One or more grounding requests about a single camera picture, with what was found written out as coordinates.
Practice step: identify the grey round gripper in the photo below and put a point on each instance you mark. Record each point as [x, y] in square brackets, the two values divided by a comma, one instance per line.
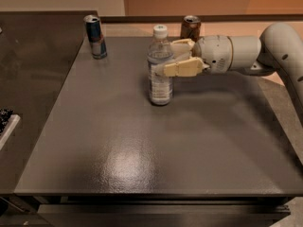
[213, 53]

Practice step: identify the clear plastic water bottle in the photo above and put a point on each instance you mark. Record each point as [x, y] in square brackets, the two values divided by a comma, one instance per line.
[159, 53]

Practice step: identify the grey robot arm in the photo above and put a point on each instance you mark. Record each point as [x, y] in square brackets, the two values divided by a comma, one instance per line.
[279, 49]

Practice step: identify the brown la croix can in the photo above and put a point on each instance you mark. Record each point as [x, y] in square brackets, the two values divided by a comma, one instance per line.
[190, 28]

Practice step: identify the blue red bull can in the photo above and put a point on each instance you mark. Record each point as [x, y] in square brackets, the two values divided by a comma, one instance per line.
[95, 36]

